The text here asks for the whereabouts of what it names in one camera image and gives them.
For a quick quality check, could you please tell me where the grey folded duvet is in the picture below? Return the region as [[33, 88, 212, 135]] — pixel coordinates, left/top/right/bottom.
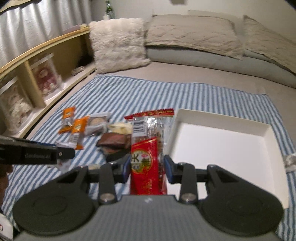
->
[[147, 47, 295, 88]]

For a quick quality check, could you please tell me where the brown cake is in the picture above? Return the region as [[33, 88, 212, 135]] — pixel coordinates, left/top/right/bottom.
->
[[96, 133, 132, 155]]

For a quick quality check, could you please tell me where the silver ribbon piece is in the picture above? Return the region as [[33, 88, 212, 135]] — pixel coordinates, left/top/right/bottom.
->
[[283, 153, 296, 173]]

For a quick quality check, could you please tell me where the grey window curtain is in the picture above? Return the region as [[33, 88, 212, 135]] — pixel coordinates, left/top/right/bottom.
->
[[1, 1, 92, 66]]

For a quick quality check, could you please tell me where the white cardboard box tray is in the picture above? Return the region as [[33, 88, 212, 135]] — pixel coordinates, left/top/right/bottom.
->
[[164, 109, 289, 208]]

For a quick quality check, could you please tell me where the left beige quilted pillow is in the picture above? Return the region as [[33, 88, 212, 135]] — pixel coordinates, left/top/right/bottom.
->
[[145, 15, 243, 60]]

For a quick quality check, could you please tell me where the red rice cracker packet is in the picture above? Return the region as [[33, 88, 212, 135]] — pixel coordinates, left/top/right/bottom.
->
[[125, 108, 175, 195]]

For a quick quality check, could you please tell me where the right beige quilted pillow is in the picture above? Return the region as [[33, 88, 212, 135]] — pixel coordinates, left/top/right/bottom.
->
[[243, 15, 295, 73]]

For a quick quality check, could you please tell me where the fluffy white cushion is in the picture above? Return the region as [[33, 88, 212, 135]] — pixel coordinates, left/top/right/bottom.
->
[[89, 18, 151, 74]]

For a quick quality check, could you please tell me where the clear round pastry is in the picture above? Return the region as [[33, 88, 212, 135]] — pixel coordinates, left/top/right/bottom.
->
[[85, 112, 111, 136]]

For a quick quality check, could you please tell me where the beige quilted pillow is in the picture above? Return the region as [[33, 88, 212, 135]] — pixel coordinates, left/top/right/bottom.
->
[[145, 15, 243, 60], [243, 15, 295, 73]]

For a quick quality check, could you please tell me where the clear jar white plush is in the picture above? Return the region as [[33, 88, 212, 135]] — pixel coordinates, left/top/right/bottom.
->
[[1, 76, 33, 133]]

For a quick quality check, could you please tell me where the small silver snack packet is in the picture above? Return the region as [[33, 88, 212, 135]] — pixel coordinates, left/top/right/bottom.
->
[[56, 141, 76, 173]]

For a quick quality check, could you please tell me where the orange snack packet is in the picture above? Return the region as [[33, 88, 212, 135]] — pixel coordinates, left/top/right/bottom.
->
[[58, 106, 76, 134], [68, 116, 89, 150]]

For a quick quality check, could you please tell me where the green glass bottle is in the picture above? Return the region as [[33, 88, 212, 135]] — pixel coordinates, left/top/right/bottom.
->
[[105, 0, 115, 19]]

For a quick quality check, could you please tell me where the person's left hand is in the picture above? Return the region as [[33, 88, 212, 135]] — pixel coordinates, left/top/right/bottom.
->
[[0, 164, 14, 205]]

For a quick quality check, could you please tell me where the yellow patterned white packet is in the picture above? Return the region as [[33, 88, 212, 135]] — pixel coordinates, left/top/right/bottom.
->
[[108, 122, 132, 135]]

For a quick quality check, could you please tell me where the blue white striped cloth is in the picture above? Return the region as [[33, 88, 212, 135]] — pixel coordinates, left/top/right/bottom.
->
[[1, 75, 295, 240]]

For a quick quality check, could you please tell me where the wooden bedside shelf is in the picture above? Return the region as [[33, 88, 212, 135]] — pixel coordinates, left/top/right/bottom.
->
[[1, 24, 96, 138]]

